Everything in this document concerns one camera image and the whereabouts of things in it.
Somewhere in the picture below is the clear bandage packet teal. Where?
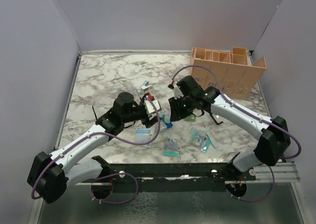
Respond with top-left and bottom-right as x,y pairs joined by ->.
189,128 -> 220,153

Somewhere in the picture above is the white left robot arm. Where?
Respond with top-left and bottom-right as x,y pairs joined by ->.
27,92 -> 161,204

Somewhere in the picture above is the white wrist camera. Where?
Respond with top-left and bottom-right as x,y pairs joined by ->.
168,83 -> 184,99
144,94 -> 161,117

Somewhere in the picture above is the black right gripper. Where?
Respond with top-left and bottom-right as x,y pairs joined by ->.
169,93 -> 195,122

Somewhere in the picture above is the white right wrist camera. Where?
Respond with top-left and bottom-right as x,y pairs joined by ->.
168,83 -> 184,99

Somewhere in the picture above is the white blue nail clipper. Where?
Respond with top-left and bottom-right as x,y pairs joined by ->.
141,81 -> 152,90

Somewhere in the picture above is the black mounting rail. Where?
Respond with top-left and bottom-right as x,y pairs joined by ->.
96,157 -> 255,193

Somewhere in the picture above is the white bottle green label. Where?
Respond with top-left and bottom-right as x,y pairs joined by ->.
160,113 -> 171,124

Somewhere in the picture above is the clear plastic kit box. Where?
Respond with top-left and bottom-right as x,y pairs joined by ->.
92,81 -> 141,119

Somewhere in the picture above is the green medicine box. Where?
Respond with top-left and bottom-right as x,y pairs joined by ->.
185,114 -> 197,122

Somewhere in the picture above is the peach plastic organizer basket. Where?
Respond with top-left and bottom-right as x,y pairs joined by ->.
190,47 -> 267,100

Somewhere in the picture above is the white blue gauze packet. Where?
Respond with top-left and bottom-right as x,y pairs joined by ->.
134,127 -> 155,143

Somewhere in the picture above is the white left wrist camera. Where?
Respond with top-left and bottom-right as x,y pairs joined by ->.
144,94 -> 161,117

